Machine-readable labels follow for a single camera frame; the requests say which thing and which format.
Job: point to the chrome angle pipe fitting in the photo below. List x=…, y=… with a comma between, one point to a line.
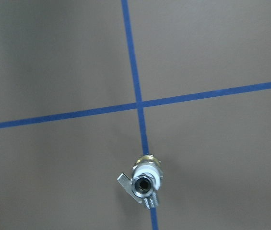
x=143, y=188

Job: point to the white PPR brass valve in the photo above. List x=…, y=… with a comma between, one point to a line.
x=148, y=165

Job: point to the brown table mat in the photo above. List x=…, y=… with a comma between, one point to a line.
x=69, y=124

